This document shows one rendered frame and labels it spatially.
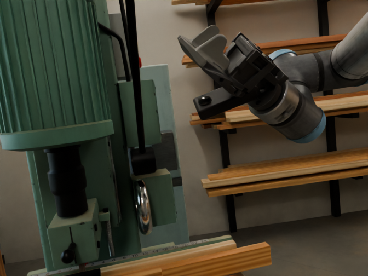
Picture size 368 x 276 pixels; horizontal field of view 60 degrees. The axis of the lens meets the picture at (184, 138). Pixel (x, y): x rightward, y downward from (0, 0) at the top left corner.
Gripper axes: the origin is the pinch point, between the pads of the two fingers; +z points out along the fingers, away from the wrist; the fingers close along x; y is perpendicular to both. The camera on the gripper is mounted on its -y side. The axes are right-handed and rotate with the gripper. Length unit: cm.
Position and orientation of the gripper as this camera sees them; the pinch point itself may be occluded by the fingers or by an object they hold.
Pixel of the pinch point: (182, 45)
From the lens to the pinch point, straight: 52.1
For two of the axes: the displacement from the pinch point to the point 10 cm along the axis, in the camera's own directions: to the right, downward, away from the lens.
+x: 2.4, 6.5, -7.2
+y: 6.4, -6.6, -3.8
